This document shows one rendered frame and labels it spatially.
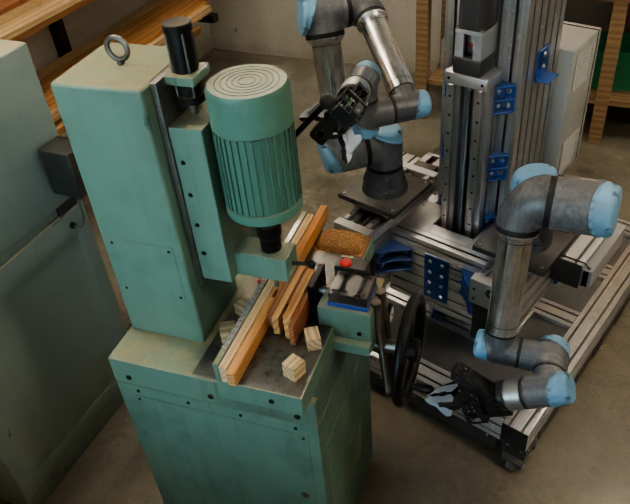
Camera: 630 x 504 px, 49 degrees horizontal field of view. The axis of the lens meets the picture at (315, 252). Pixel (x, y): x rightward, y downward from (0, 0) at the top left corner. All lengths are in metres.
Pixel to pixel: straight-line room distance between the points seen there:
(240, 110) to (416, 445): 1.56
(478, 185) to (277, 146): 0.89
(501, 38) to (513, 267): 0.69
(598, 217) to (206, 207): 0.84
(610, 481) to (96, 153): 1.92
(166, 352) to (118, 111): 0.67
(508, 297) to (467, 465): 1.01
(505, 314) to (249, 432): 0.72
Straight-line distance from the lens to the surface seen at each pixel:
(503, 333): 1.71
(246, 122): 1.39
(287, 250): 1.67
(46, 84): 3.96
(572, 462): 2.62
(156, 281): 1.76
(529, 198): 1.55
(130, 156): 1.55
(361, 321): 1.66
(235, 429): 1.88
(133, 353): 1.89
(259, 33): 5.42
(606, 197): 1.55
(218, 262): 1.68
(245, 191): 1.49
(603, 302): 2.85
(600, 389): 2.85
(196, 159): 1.52
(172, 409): 1.94
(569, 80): 2.28
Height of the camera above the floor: 2.10
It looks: 39 degrees down
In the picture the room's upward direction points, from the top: 6 degrees counter-clockwise
